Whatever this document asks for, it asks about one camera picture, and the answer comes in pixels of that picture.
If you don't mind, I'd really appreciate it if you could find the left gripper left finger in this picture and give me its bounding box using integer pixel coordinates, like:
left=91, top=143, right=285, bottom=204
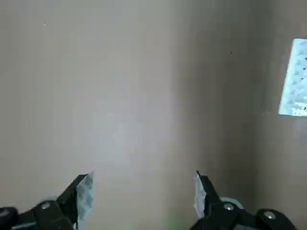
left=0, top=170, right=94, bottom=230

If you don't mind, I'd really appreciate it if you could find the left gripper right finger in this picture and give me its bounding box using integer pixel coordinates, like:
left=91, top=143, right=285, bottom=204
left=189, top=170, right=298, bottom=230

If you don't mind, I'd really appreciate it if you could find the white test tube rack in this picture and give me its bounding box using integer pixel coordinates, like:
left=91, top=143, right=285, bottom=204
left=278, top=38, right=307, bottom=116

